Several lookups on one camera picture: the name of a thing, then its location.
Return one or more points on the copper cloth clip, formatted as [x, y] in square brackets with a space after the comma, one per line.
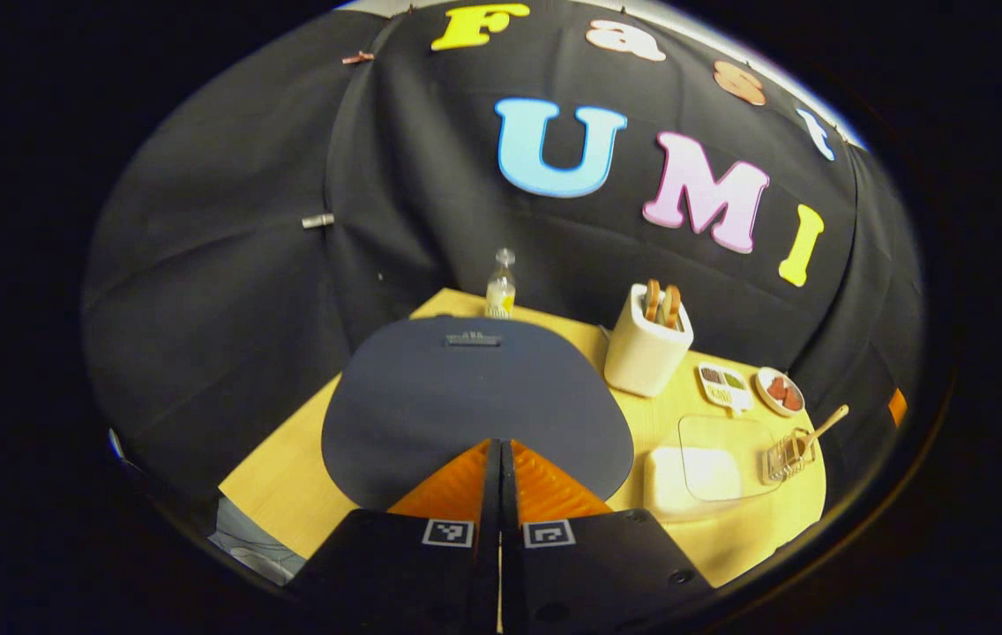
[358, 57]

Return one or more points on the white toaster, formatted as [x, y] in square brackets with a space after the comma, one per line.
[642, 357]

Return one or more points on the silver cloth clip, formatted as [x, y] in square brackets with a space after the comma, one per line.
[317, 220]

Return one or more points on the white divided dish of beans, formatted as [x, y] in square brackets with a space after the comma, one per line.
[723, 386]

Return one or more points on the white plate with meat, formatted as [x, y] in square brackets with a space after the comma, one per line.
[781, 391]

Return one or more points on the wooden spoon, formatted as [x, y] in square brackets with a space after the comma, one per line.
[823, 428]

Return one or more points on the brown toast slice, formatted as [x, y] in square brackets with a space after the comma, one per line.
[672, 304]
[652, 300]

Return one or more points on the small glass bottle yellow label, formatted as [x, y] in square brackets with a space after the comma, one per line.
[501, 287]

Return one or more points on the dark silver rice cooker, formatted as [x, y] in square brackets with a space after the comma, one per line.
[466, 406]

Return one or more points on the black backdrop cloth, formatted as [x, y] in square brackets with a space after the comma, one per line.
[228, 265]

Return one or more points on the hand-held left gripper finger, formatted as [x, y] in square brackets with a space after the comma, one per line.
[490, 529]
[510, 529]

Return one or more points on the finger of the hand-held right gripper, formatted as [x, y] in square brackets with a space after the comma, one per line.
[897, 407]

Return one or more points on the clear box of rice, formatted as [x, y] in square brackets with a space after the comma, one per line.
[686, 481]

